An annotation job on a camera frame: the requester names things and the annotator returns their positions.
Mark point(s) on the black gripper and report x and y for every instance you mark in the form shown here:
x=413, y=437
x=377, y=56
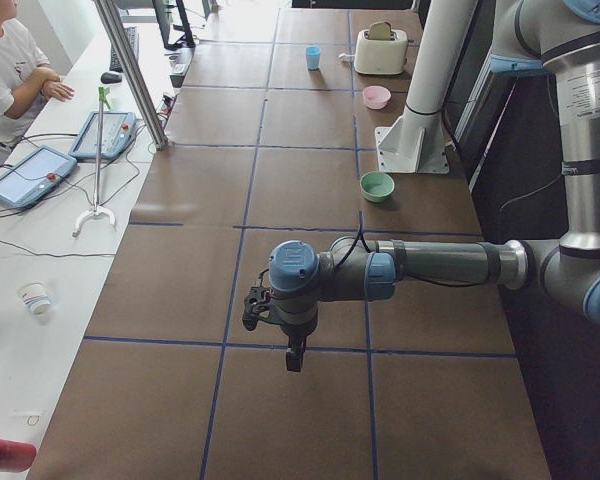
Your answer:
x=296, y=333

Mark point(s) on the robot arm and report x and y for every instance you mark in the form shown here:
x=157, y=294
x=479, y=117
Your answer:
x=560, y=37

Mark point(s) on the green bowl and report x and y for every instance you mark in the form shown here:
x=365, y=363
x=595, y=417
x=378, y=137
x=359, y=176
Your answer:
x=376, y=186

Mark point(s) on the grabber reach tool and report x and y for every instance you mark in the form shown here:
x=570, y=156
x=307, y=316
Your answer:
x=96, y=210

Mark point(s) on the paper cup on desk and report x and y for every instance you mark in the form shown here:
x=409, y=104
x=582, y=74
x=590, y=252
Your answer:
x=35, y=297

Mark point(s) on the pink bowl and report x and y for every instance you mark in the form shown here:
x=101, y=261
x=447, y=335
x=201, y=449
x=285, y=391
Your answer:
x=376, y=97

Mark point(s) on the far teach pendant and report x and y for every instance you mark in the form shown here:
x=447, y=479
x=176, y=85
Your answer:
x=117, y=131

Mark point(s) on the teach pendant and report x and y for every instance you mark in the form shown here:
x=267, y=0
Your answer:
x=34, y=177
x=117, y=131

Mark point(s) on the blue cup near toaster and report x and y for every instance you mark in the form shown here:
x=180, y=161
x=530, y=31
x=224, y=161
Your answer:
x=312, y=57

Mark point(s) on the cream toaster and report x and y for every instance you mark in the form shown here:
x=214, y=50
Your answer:
x=381, y=57

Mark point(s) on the red cylinder object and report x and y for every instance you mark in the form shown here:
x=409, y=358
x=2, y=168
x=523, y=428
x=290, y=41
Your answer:
x=15, y=456

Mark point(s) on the near teach pendant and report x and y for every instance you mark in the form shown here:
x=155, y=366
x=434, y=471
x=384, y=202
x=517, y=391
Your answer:
x=34, y=177

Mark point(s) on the black monitor stand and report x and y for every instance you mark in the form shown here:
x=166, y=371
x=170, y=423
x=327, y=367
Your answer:
x=174, y=26

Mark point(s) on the black computer mouse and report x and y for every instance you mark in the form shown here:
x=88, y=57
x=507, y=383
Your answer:
x=110, y=77

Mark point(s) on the toast slice in toaster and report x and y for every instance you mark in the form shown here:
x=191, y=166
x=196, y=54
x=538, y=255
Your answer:
x=380, y=31

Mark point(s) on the seated person white shirt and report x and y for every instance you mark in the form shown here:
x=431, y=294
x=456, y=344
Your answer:
x=27, y=80

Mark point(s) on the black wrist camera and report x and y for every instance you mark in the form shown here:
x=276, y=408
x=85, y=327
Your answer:
x=258, y=308

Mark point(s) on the aluminium frame post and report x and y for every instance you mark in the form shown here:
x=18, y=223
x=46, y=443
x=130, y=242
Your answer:
x=113, y=26

